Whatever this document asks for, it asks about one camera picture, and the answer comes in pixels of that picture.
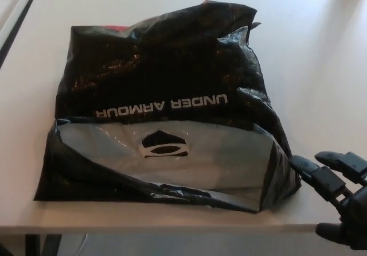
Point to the black Under Armour plastic bag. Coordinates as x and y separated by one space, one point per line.
172 78

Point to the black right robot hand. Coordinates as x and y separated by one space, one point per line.
357 207

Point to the black table leg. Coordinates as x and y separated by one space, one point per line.
43 247

